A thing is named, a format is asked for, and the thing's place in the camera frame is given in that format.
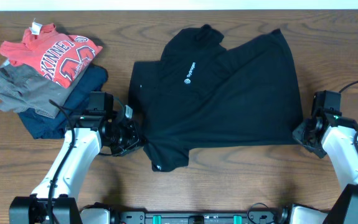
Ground black polo shirt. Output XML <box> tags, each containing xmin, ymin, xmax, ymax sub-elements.
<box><xmin>128</xmin><ymin>25</ymin><xmax>303</xmax><ymax>172</ymax></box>

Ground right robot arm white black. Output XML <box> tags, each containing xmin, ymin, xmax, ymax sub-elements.
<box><xmin>288</xmin><ymin>115</ymin><xmax>358</xmax><ymax>224</ymax></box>

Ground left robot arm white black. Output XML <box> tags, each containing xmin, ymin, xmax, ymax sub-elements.
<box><xmin>9</xmin><ymin>121</ymin><xmax>146</xmax><ymax>223</ymax></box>

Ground navy blue folded shirt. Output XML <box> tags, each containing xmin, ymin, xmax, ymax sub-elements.
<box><xmin>18</xmin><ymin>64</ymin><xmax>108</xmax><ymax>139</ymax></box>

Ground red printed t-shirt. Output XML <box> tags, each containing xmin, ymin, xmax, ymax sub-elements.
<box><xmin>0</xmin><ymin>22</ymin><xmax>103</xmax><ymax>88</ymax></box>

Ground grey folded shirt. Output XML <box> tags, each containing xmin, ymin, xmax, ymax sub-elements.
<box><xmin>0</xmin><ymin>62</ymin><xmax>85</xmax><ymax>118</ymax></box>

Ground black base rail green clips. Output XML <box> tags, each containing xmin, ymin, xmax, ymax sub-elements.
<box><xmin>78</xmin><ymin>202</ymin><xmax>291</xmax><ymax>224</ymax></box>

